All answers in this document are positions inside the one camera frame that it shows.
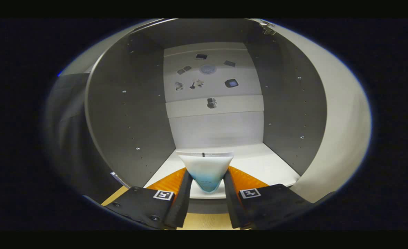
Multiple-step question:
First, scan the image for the grey cabinet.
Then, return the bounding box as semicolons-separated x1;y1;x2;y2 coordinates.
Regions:
85;19;329;210

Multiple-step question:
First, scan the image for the metal cabinet hinge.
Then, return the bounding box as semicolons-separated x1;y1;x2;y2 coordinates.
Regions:
259;20;277;36

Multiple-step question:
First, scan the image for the white blue tube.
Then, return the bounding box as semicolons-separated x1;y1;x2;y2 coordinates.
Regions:
176;150;235;193

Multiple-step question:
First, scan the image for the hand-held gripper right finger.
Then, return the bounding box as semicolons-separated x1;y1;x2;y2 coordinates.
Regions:
224;166;336;230

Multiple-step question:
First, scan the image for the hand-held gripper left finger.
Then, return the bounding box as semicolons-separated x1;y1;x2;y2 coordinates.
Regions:
102;168;193;230

